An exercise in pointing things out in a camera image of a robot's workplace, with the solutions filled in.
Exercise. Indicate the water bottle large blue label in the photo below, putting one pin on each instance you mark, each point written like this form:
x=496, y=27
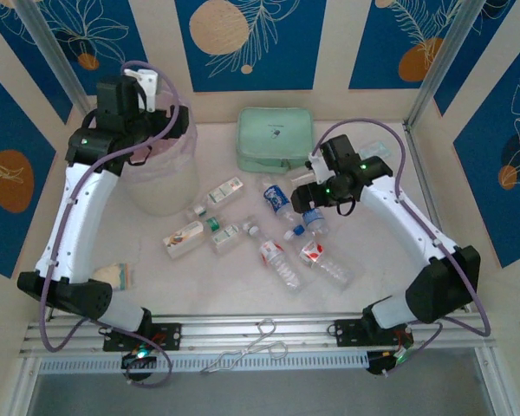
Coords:
x=277, y=199

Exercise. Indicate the short water bottle blue cap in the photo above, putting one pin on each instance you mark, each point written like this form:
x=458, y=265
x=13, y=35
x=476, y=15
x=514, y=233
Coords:
x=316, y=221

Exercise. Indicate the white bin with pink liner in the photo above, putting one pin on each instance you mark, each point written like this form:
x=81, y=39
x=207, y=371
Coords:
x=164, y=190

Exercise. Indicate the water bottle red white label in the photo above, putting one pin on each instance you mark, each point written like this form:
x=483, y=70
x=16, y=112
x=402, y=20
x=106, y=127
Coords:
x=325, y=264
x=281, y=264

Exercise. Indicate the medicine bottle green white label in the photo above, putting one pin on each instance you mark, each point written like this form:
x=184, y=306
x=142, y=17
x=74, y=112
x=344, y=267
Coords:
x=225, y=237
x=225, y=190

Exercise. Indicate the white carton box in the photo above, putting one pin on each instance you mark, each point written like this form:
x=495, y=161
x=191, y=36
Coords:
x=184, y=238

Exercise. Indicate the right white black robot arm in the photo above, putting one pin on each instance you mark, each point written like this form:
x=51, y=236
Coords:
x=407, y=225

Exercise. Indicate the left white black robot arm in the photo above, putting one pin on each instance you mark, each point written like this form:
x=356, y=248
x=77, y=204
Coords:
x=82, y=216

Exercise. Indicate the clear plastic packet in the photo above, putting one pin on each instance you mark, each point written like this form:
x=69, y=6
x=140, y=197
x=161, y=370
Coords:
x=375, y=149

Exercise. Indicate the mint green zip pouch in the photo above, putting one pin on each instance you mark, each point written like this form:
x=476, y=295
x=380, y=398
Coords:
x=273, y=138

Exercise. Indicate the gauze packet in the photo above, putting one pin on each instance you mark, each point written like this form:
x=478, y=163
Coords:
x=112, y=275

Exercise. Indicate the black base controller board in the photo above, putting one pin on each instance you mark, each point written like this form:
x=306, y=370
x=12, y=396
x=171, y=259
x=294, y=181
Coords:
x=379, y=364
x=134, y=362

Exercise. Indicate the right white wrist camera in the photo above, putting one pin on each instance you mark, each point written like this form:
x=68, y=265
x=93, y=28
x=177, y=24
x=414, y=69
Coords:
x=318, y=167

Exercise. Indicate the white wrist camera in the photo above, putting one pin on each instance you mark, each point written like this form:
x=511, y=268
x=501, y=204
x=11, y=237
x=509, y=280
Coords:
x=145, y=86
x=318, y=167

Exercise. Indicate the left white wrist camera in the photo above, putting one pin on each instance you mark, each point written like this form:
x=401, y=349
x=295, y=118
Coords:
x=145, y=86

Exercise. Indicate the aluminium table side rail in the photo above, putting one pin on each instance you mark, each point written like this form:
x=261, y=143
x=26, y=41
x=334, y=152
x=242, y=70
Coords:
x=424, y=173

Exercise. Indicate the aluminium frame post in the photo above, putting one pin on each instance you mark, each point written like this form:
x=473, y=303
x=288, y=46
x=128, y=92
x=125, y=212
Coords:
x=43, y=39
x=446, y=60

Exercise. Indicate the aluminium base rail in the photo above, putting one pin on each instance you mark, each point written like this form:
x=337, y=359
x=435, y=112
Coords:
x=225, y=336

